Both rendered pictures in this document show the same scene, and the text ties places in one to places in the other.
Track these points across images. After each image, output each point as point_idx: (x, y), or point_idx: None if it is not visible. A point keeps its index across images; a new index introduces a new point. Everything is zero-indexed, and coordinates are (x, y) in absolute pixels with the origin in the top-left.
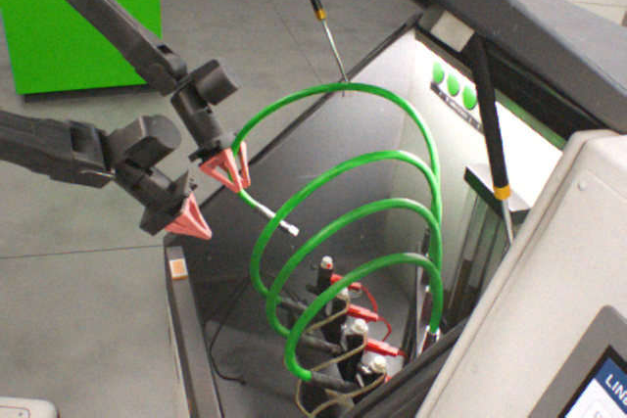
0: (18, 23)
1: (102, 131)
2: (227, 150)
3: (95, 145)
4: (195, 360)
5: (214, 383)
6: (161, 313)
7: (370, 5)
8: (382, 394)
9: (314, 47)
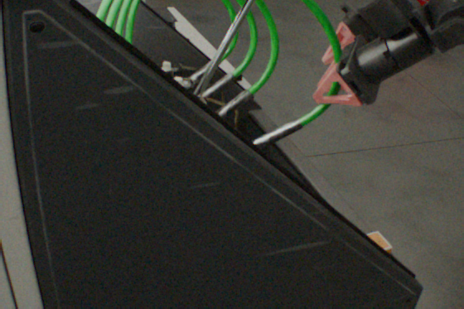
0: None
1: None
2: (342, 48)
3: None
4: (313, 171)
5: (291, 160)
6: None
7: None
8: (174, 27)
9: None
